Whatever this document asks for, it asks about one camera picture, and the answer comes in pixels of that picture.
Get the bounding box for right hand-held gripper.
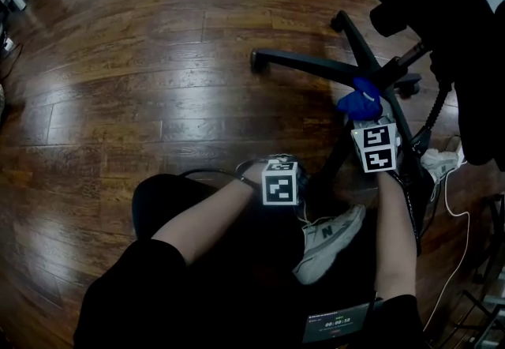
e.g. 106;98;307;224
346;99;404;175

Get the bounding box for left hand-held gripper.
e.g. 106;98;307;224
235;153;309;207

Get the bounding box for blue cloth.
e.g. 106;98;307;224
337;77;383;122

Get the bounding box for person's left forearm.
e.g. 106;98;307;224
151;165;265;265

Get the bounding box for person's right forearm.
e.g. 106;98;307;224
373;171;418;301

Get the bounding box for person's white sneaker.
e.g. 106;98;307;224
292;204;367;286
420;148;461;185

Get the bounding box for person's black trousers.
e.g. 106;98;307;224
132;173;437;301

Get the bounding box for black smartphone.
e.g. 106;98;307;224
301;298;383;344

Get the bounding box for person's black shirt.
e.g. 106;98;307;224
73;238;431;349

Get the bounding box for black metal rack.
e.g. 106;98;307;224
453;193;505;349

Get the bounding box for black cable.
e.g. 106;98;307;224
0;43;24;80
179;168;256;186

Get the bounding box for white cable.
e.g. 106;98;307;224
422;171;471;332

